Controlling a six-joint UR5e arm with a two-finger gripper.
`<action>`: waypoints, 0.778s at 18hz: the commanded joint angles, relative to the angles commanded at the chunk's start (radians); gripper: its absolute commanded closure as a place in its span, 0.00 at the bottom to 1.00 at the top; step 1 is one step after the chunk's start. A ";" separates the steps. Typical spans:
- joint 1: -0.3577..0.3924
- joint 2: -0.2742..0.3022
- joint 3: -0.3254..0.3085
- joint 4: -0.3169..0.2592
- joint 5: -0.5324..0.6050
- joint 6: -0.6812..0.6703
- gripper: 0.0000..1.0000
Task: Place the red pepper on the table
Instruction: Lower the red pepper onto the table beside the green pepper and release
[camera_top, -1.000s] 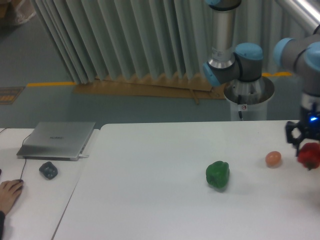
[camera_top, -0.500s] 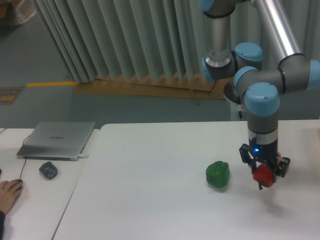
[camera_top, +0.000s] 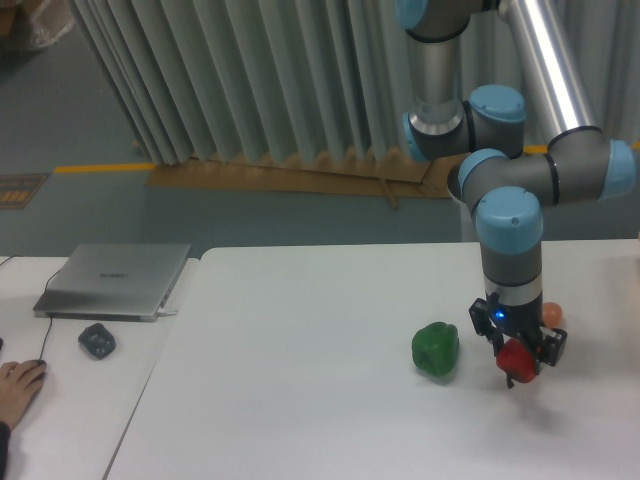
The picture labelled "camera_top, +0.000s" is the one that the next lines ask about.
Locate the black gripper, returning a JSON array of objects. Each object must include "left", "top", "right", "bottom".
[{"left": 469, "top": 293, "right": 568, "bottom": 374}]

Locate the red bell pepper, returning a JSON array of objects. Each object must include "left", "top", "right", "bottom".
[{"left": 496, "top": 338, "right": 537, "bottom": 389}]

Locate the black computer mouse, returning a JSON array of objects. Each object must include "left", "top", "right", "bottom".
[{"left": 20, "top": 359, "right": 47, "bottom": 396}]

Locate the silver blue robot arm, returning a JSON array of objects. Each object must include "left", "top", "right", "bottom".
[{"left": 396, "top": 1, "right": 637, "bottom": 384}]

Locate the dark sleeved forearm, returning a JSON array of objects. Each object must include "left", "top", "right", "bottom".
[{"left": 0, "top": 422, "right": 11, "bottom": 465}]

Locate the green bell pepper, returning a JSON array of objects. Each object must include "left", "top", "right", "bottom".
[{"left": 411, "top": 321, "right": 460, "bottom": 379}]

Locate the person's hand on mouse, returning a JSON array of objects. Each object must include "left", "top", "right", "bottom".
[{"left": 1, "top": 360, "right": 41, "bottom": 431}]

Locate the brown egg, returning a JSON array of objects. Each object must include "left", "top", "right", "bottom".
[{"left": 542, "top": 302, "right": 564, "bottom": 329}]

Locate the brown cardboard floor sheet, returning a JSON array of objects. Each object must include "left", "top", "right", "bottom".
[{"left": 145, "top": 147, "right": 464, "bottom": 209}]

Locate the silver closed laptop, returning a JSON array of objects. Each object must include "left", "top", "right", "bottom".
[{"left": 33, "top": 243, "right": 191, "bottom": 321}]

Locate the pale green folding curtain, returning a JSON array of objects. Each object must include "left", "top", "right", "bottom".
[{"left": 67, "top": 1, "right": 639, "bottom": 165}]

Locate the small black controller device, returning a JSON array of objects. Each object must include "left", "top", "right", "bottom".
[{"left": 78, "top": 323, "right": 117, "bottom": 360}]

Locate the clear plastic bag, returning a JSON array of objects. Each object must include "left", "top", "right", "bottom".
[{"left": 23, "top": 0, "right": 75, "bottom": 51}]

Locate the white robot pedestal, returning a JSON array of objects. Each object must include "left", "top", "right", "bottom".
[{"left": 448, "top": 149, "right": 554, "bottom": 241}]

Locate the white laptop plug cable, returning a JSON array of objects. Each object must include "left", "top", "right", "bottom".
[{"left": 158, "top": 258, "right": 202, "bottom": 318}]

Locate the black mouse cable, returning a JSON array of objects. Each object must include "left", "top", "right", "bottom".
[{"left": 36, "top": 264, "right": 64, "bottom": 362}]

